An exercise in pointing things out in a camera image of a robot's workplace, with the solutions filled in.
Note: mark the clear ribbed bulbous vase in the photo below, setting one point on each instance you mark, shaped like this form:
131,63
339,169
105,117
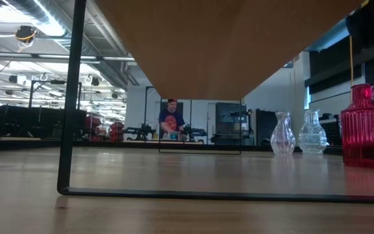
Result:
282,138

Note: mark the clear diamond-cut glass vase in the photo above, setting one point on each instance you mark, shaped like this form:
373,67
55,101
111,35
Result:
312,138

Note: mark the red ribbed cylindrical vase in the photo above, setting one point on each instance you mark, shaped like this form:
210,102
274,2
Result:
362,136

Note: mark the black background robot station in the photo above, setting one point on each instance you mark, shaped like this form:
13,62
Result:
140,131
193,131

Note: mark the person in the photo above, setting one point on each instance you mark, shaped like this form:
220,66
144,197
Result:
171,122

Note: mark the black cabinet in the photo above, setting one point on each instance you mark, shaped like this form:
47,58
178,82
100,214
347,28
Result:
230,123

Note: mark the red tool cart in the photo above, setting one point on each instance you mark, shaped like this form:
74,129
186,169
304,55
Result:
93,125
117,130

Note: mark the black panel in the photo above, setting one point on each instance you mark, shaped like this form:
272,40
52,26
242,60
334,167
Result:
265,126

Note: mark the black pegboard rack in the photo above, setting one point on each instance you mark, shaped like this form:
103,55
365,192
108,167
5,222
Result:
333,130

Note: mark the black workbench partition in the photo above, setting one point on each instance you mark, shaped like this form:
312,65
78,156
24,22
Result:
28,120

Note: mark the black aluminium table frame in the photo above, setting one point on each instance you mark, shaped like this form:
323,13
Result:
28,144

